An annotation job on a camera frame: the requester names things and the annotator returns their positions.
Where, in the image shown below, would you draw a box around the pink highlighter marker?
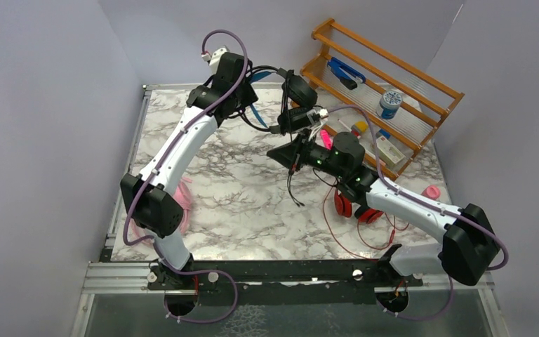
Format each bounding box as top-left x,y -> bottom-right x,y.
319,129 -> 332,150

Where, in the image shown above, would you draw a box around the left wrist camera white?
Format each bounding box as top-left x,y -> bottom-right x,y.
201,45 -> 229,67

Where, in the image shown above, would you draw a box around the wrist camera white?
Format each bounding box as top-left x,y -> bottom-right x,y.
306,108 -> 328,140
201,45 -> 229,67

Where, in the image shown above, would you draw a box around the yellow red small block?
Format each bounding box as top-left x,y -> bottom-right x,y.
351,121 -> 368,138

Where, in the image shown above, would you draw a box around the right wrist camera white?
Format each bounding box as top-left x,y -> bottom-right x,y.
306,108 -> 328,140

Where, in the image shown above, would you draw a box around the white small box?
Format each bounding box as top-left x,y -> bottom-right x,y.
370,136 -> 406,168

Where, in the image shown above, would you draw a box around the blue black tool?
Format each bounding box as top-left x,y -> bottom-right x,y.
326,57 -> 366,91

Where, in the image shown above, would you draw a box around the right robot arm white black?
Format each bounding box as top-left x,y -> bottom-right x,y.
267,132 -> 508,286

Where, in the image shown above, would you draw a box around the small pink cup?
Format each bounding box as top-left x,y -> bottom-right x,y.
421,185 -> 441,200

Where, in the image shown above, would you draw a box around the red black headphones with cable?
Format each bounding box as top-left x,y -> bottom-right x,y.
321,187 -> 410,261

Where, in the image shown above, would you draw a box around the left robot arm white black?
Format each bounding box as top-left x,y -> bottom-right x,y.
120,52 -> 251,289

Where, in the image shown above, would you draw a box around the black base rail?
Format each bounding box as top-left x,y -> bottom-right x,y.
147,259 -> 422,306

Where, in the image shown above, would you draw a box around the blue white round container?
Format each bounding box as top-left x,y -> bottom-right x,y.
376,91 -> 404,119

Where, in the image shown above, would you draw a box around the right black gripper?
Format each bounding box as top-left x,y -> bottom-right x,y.
266,129 -> 346,180

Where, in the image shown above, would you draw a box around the black blue headphones with cable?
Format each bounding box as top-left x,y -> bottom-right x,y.
228,65 -> 318,206

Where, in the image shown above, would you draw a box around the orange wooden rack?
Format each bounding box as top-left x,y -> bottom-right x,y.
300,18 -> 465,179

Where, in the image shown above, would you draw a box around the pink headphones with cable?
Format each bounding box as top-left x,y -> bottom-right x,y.
129,178 -> 193,239

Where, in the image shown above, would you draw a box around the white red pen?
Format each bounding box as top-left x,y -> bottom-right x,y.
338,119 -> 354,134

